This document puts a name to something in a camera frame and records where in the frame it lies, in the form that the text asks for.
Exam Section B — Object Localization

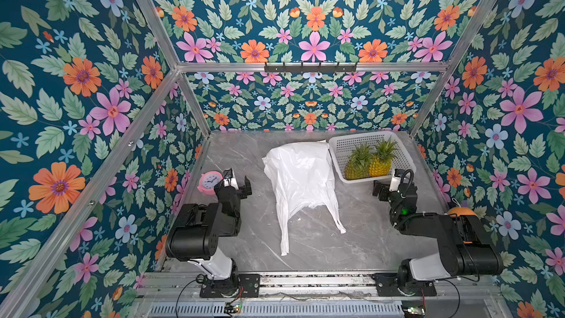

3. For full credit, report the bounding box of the yellow pineapple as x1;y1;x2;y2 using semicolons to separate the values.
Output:
369;139;398;178

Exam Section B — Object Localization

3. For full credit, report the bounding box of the green pineapple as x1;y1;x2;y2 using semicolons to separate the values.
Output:
344;144;374;180

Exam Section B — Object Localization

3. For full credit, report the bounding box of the white perforated plastic basket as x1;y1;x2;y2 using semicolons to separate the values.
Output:
329;131;416;184

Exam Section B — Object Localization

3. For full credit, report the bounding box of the white plastic bag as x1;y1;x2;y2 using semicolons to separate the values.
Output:
262;141;347;256

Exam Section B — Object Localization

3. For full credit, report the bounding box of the orange plush toy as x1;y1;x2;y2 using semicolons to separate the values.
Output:
447;207;477;218

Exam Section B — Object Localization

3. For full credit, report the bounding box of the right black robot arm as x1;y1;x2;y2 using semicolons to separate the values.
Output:
372;178;503;297

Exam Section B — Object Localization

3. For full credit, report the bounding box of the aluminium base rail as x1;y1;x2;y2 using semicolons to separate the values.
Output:
130;270;513;317

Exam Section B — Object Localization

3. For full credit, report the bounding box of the pink alarm clock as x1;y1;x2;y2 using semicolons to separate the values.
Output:
197;171;223;196

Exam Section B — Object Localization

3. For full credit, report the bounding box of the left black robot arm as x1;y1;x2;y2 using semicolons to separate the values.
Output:
165;169;252;297

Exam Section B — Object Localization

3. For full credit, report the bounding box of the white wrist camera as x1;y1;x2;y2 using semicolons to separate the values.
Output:
223;169;239;190
388;169;414;191

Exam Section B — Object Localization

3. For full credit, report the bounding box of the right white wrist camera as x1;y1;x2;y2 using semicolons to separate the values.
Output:
388;169;414;191

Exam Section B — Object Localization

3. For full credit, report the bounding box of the white vented cable duct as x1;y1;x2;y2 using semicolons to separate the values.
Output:
147;301;405;317

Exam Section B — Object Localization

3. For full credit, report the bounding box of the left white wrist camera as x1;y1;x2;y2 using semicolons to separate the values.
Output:
223;169;239;190

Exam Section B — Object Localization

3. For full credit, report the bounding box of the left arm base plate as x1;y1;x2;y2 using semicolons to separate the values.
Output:
200;274;261;299

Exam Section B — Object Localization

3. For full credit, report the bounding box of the black hook rail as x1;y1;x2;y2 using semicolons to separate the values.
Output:
263;62;358;74

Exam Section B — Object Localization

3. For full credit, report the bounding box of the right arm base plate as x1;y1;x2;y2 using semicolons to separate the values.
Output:
372;273;437;297

